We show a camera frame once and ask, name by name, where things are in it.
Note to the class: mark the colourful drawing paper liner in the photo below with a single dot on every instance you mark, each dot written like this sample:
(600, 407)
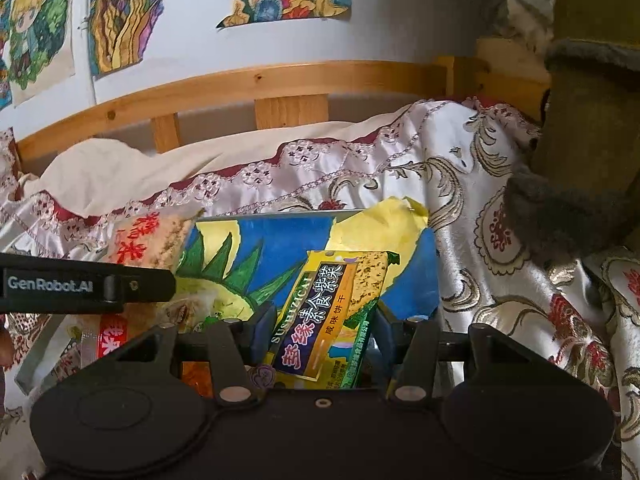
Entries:
(280, 240)

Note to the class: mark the cream pillow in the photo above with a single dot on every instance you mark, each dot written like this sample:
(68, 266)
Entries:
(175, 160)

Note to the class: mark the yellow green cracker packet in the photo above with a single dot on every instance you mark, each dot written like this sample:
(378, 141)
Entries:
(330, 310)

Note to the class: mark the clear rice cracker packet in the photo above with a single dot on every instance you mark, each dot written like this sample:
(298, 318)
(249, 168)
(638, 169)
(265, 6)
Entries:
(150, 240)

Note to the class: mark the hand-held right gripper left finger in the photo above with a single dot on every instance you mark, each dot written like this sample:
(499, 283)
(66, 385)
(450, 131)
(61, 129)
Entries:
(265, 327)

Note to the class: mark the blond cartoon child wall poster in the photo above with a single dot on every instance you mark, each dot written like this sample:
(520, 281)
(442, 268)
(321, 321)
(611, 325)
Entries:
(35, 20)

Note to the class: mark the wooden bed frame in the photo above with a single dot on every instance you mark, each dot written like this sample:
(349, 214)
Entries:
(250, 80)

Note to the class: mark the olive fleece-lined pants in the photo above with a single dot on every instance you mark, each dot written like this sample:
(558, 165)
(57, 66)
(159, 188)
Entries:
(590, 135)

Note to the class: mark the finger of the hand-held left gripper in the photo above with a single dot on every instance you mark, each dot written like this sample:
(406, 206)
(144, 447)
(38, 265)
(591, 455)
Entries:
(150, 286)

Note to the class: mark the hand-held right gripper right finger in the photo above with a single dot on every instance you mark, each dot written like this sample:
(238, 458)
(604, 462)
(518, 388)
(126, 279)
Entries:
(382, 332)

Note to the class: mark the grey metal tray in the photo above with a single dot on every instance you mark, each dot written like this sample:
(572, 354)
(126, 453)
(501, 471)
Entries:
(50, 355)

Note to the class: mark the white wall pipe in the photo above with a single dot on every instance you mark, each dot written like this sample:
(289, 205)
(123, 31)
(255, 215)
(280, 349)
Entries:
(91, 85)

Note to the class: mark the orange-haired figure wall poster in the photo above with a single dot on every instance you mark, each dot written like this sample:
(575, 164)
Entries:
(4, 85)

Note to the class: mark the grey patterned cloth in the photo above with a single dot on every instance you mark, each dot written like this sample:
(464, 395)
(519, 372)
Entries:
(520, 5)

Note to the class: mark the swirl pattern wall poster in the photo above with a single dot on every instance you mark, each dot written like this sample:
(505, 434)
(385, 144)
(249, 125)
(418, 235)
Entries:
(125, 20)

